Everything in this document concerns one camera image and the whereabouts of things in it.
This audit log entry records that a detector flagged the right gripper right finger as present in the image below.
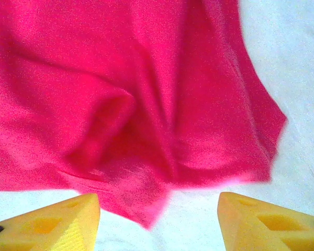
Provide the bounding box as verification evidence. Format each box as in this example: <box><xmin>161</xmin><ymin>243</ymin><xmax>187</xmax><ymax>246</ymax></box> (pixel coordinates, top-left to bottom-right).
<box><xmin>217</xmin><ymin>192</ymin><xmax>314</xmax><ymax>251</ymax></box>

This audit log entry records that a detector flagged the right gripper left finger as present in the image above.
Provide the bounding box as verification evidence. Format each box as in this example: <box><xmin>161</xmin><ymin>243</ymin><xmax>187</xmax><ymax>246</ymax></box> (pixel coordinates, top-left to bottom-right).
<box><xmin>0</xmin><ymin>193</ymin><xmax>100</xmax><ymax>251</ymax></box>

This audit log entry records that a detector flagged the red t-shirt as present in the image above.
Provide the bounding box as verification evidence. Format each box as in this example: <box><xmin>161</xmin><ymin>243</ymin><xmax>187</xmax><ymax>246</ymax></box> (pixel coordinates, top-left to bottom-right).
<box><xmin>0</xmin><ymin>0</ymin><xmax>288</xmax><ymax>231</ymax></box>

